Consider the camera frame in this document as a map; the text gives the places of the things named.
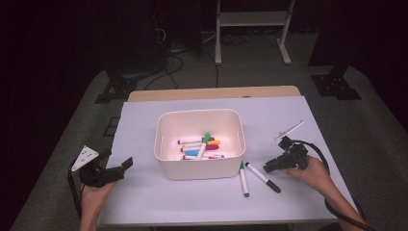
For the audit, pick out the purple marker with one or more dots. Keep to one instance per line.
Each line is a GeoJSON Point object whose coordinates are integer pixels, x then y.
{"type": "Point", "coordinates": [189, 141]}

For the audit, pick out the white plastic storage bin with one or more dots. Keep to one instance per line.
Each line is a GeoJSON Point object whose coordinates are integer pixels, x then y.
{"type": "Point", "coordinates": [200, 123]}

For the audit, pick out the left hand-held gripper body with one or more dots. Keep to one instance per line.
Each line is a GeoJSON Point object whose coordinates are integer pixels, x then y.
{"type": "Point", "coordinates": [93, 177]}

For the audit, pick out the black marker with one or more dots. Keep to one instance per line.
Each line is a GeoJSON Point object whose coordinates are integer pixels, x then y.
{"type": "Point", "coordinates": [273, 187]}

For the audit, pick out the light blue marker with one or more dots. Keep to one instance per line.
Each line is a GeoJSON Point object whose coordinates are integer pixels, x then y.
{"type": "Point", "coordinates": [191, 153]}

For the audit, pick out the black stand base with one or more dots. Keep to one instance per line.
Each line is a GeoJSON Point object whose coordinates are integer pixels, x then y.
{"type": "Point", "coordinates": [335, 85]}
{"type": "Point", "coordinates": [117, 86]}

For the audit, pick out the dark green marker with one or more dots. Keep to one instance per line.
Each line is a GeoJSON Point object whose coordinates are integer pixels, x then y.
{"type": "Point", "coordinates": [244, 183]}

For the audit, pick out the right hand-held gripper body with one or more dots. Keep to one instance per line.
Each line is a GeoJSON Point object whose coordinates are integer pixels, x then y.
{"type": "Point", "coordinates": [295, 157]}

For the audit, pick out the light green marker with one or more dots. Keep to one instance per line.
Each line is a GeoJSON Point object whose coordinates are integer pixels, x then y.
{"type": "Point", "coordinates": [206, 138]}

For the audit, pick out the white metal stand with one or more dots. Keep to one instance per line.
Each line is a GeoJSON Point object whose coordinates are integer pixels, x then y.
{"type": "Point", "coordinates": [250, 18]}

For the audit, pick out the white table cover sheet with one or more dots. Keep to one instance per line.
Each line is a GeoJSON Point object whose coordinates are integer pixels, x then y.
{"type": "Point", "coordinates": [144, 199]}

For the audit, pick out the red marker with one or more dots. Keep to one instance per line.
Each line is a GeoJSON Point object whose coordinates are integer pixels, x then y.
{"type": "Point", "coordinates": [189, 157]}

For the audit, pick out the yellow marker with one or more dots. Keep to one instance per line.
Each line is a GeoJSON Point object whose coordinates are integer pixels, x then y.
{"type": "Point", "coordinates": [214, 142]}

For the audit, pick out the person's left hand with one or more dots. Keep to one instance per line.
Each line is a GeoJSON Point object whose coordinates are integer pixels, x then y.
{"type": "Point", "coordinates": [92, 201]}

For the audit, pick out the person's right hand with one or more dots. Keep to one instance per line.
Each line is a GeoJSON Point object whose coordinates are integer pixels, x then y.
{"type": "Point", "coordinates": [316, 176]}

